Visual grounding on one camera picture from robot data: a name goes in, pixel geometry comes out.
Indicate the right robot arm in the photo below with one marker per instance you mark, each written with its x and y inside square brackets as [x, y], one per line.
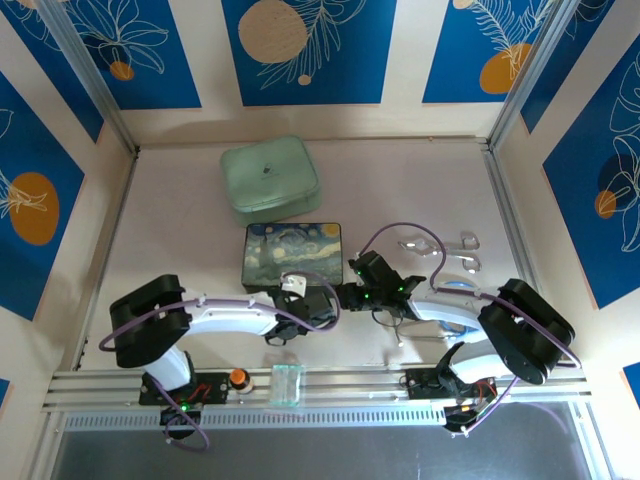
[525, 320]

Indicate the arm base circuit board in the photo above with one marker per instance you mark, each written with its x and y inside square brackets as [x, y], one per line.
[180, 415]
[467, 417]

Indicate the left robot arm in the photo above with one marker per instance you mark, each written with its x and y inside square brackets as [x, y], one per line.
[150, 320]

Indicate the starry night painted box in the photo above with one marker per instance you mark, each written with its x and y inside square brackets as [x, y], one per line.
[295, 255]

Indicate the blue stethoscope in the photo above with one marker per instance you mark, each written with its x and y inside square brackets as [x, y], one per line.
[462, 286]

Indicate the clear plastic box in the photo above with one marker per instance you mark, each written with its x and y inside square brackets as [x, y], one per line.
[287, 384]

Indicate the brown bottle orange cap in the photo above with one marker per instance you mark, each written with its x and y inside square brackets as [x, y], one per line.
[240, 380]

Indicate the mint green zip case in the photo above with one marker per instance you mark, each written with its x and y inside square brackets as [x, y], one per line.
[270, 175]

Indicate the blue poster monstera leaf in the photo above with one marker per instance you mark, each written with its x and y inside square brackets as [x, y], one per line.
[165, 60]
[575, 225]

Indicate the blue poster large peach circle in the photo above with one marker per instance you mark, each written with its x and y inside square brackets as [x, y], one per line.
[350, 75]

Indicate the aluminium front rail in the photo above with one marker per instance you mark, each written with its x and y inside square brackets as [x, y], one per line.
[350, 387]

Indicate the aluminium side rail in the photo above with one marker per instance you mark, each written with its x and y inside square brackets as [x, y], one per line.
[107, 250]
[510, 220]

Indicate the blue botanical wall poster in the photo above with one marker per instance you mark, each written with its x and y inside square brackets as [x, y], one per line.
[4, 395]
[632, 380]
[50, 85]

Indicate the aluminium corner post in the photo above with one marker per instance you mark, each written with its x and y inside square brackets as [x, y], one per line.
[95, 70]
[525, 70]

